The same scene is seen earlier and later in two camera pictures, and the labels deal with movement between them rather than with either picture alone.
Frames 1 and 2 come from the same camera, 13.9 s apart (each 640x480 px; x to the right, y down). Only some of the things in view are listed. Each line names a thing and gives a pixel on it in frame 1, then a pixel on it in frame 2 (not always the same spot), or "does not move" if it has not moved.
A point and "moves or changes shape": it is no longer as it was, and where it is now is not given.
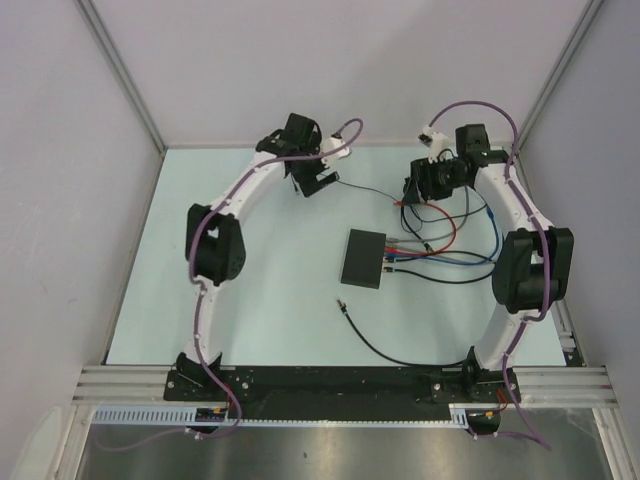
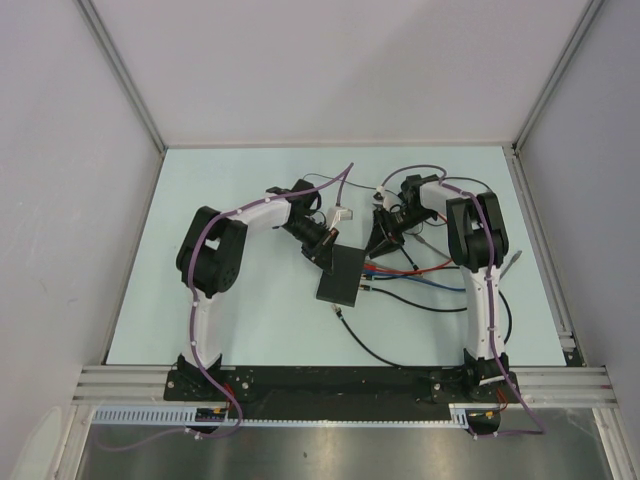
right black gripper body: x=440 y=177 → x=392 y=226
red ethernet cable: x=441 y=250 moves or changes shape
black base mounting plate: x=343 y=392 does not move
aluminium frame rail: x=121 y=385 does not move
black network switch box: x=364 y=258 moves or changes shape
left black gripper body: x=306 y=176 → x=316 y=244
